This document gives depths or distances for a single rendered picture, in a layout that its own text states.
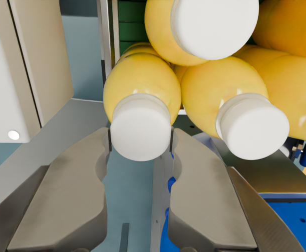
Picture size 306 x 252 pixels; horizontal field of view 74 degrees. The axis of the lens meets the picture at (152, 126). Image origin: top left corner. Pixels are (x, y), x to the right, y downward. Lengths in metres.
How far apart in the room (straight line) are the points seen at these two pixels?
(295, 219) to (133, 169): 1.34
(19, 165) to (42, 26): 0.68
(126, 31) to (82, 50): 0.97
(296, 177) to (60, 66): 0.30
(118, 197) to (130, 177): 0.24
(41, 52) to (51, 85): 0.03
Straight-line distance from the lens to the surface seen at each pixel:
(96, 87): 1.31
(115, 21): 0.32
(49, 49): 0.20
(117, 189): 1.75
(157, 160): 0.45
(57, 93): 0.20
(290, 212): 0.35
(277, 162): 0.34
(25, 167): 0.82
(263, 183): 0.29
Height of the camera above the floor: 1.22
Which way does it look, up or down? 62 degrees down
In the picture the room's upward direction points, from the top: 177 degrees clockwise
